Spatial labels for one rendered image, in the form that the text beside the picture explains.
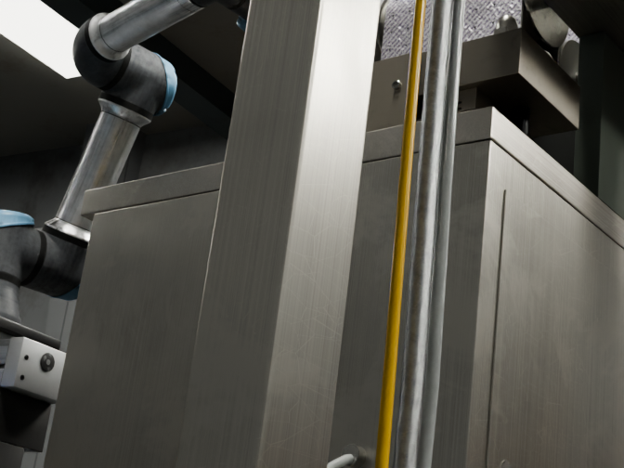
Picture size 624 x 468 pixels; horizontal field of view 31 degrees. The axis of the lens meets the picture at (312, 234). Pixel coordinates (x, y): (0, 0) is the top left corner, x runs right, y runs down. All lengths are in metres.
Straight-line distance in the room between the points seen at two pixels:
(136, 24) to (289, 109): 1.48
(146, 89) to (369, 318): 1.17
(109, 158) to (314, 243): 1.68
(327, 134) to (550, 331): 0.67
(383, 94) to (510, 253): 0.29
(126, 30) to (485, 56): 0.95
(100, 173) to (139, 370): 0.92
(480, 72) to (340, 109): 0.68
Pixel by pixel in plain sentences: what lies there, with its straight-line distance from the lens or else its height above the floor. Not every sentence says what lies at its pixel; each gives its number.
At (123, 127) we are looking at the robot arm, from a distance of 2.29.
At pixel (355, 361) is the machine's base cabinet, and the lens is 1.20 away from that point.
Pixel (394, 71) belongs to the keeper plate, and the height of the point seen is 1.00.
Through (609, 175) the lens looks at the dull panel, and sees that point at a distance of 1.49.
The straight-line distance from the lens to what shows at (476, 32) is 1.63.
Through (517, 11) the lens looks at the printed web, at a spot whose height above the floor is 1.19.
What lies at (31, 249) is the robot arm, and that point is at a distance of 2.24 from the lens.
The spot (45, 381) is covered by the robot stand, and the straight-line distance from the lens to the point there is 2.07.
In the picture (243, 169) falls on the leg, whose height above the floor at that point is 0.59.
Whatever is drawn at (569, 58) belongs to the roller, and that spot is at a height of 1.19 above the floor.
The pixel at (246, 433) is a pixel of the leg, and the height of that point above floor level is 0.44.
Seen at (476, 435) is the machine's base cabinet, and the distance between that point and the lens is 1.12.
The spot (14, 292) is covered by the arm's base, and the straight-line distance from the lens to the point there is 2.21.
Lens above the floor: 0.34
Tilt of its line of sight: 20 degrees up
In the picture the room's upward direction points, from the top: 7 degrees clockwise
